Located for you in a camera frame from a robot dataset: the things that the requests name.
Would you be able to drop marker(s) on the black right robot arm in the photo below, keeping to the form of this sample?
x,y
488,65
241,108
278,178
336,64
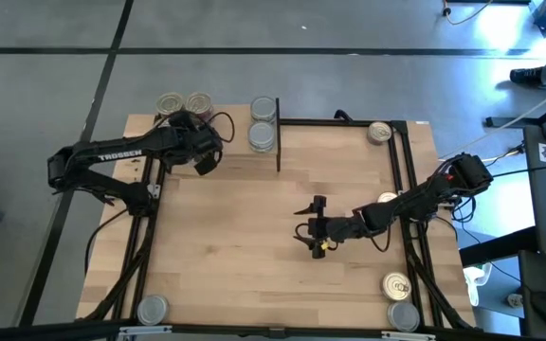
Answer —
x,y
420,201

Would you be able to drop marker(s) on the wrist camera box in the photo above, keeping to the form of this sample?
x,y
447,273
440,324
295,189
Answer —
x,y
208,142
349,228

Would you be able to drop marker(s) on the grey power outlet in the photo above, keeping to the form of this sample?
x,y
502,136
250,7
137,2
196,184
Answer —
x,y
515,299

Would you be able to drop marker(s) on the white plastic object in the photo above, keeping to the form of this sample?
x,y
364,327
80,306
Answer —
x,y
474,281

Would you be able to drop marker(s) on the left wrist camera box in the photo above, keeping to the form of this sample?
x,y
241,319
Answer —
x,y
208,142

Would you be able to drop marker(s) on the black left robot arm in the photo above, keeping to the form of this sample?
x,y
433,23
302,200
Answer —
x,y
112,154

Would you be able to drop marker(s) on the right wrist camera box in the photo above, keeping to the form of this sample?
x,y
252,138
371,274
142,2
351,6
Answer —
x,y
349,228

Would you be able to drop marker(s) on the blue salmon can pull-tab lid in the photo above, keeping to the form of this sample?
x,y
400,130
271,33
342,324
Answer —
x,y
379,132
170,103
396,285
386,196
199,103

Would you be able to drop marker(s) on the person's shoe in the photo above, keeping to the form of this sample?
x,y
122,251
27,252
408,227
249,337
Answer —
x,y
524,76

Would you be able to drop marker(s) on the black aluminium table frame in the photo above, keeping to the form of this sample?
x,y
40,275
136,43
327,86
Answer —
x,y
325,122

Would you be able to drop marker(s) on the black-framed wooden shelf riser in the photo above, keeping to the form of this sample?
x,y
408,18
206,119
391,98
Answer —
x,y
240,161

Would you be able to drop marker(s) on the silver frame bracket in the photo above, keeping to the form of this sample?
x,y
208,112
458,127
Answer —
x,y
154,190
140,330
408,336

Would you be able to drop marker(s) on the green tuna can plain lid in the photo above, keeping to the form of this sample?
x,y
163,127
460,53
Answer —
x,y
261,136
263,109
403,316
152,310

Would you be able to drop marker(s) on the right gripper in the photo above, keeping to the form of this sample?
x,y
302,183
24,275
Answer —
x,y
319,227

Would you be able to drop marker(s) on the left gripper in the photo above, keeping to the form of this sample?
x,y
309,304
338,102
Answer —
x,y
178,149

